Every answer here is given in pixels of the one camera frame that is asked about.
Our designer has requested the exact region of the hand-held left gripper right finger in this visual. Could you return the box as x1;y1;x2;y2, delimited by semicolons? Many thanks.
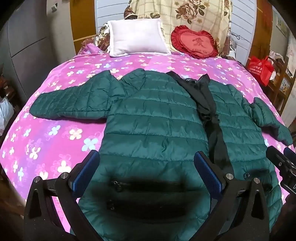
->
192;151;270;241

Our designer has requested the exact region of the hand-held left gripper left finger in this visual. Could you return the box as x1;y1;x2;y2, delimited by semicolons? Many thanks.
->
23;149;109;241

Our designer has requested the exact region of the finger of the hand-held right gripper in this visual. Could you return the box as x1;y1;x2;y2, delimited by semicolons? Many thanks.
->
283;147;296;161
265;146;283;165

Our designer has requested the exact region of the green puffer jacket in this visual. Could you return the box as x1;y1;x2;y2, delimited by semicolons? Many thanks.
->
30;68;293;241

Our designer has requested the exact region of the pink floral blanket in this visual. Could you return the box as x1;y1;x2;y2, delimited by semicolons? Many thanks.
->
0;44;296;241

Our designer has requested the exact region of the wooden shelf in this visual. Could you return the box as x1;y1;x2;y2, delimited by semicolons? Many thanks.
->
245;50;296;113

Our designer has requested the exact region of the red shopping bag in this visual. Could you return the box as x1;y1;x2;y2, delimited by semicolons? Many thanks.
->
248;56;275;86

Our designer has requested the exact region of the white plastic bag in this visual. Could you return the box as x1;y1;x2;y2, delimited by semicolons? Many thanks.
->
0;97;15;131

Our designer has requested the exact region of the red heart cushion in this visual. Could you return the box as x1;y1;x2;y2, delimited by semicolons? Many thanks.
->
171;25;219;59

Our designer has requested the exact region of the brown floral pillow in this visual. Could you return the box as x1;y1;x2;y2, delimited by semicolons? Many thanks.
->
81;23;112;55

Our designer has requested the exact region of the grey wardrobe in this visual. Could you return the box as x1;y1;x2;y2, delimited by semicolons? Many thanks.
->
0;0;77;105

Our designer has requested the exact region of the white pillow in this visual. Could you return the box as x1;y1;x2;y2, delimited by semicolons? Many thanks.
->
107;18;172;57

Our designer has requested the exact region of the wooden door panel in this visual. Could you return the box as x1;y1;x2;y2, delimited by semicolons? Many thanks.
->
70;0;97;42

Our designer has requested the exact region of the yellow floral quilt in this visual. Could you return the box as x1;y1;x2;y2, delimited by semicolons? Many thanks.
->
128;0;233;58

